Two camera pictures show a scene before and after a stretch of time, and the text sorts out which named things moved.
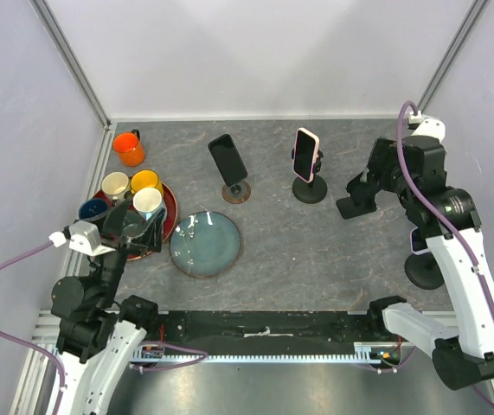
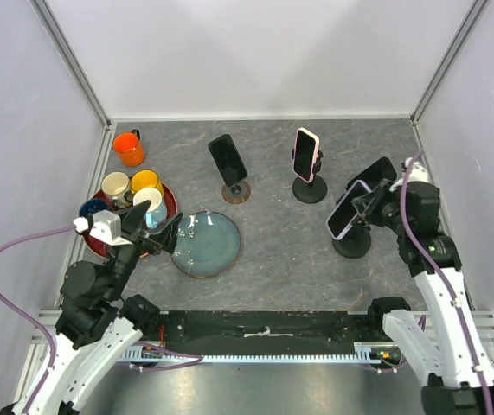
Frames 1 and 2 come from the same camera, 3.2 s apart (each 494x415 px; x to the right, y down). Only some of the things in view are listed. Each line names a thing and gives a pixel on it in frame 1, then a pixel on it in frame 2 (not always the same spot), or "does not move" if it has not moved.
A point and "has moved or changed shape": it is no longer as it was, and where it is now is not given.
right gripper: x=386 y=151 to x=381 y=193
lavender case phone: x=418 y=243 has moved or changed shape
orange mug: x=128 y=148 does not move
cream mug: x=114 y=185 does not move
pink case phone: x=305 y=154 does not move
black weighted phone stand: x=424 y=271 has moved or changed shape
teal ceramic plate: x=204 y=244 does not move
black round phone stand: x=311 y=192 does not move
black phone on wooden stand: x=227 y=160 does not move
